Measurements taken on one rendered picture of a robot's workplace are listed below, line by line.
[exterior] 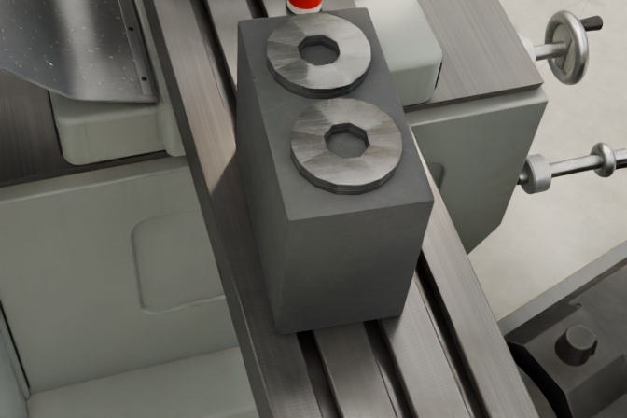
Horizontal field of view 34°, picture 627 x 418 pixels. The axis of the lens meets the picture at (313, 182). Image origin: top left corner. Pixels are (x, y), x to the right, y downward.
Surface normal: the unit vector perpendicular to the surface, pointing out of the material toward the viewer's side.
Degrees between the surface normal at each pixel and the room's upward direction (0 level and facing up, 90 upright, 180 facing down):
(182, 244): 90
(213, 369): 0
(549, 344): 0
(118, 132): 90
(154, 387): 0
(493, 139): 90
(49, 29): 45
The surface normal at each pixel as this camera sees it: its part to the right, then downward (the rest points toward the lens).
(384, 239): 0.22, 0.79
